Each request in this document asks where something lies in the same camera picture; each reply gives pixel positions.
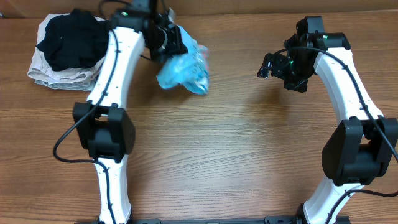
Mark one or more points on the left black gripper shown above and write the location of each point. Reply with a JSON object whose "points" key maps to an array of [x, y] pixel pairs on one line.
{"points": [[176, 40]]}

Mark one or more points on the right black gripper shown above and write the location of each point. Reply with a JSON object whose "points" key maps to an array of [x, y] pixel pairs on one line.
{"points": [[277, 66]]}

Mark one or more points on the light blue printed t-shirt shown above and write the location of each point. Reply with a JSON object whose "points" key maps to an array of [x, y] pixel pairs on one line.
{"points": [[190, 70]]}

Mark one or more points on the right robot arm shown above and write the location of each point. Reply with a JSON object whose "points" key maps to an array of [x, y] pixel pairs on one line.
{"points": [[364, 141]]}

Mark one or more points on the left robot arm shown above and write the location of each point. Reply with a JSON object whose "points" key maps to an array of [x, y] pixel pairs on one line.
{"points": [[102, 123]]}

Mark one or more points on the black folded garment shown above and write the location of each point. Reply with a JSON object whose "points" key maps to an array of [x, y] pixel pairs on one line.
{"points": [[76, 40]]}

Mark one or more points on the grey folded garment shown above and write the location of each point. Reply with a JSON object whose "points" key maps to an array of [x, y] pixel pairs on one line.
{"points": [[82, 86]]}

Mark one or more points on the beige folded garment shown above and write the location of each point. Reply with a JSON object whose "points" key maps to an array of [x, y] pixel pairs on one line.
{"points": [[41, 70]]}

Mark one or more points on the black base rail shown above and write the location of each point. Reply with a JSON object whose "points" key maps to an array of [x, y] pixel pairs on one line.
{"points": [[211, 221]]}

